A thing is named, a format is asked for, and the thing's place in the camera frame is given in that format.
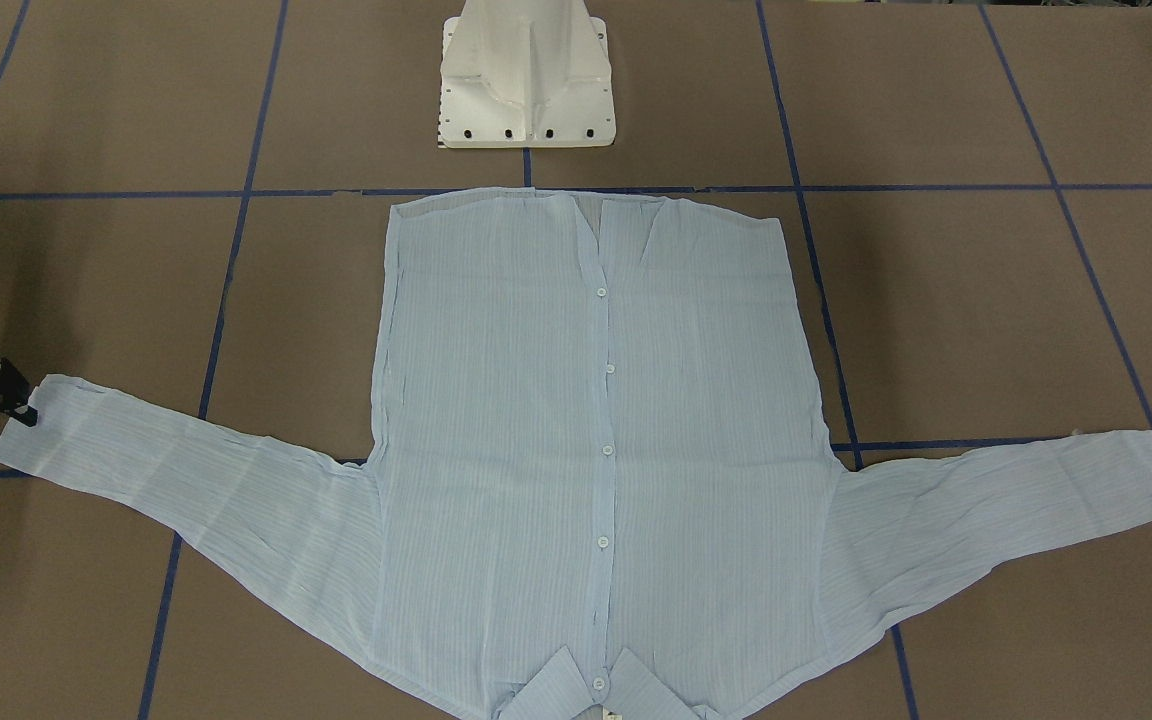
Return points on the white camera stand base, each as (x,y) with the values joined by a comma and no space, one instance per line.
(525,75)

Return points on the light blue button shirt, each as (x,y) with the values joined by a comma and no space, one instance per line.
(601,475)

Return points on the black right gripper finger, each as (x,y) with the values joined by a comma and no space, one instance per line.
(25,414)

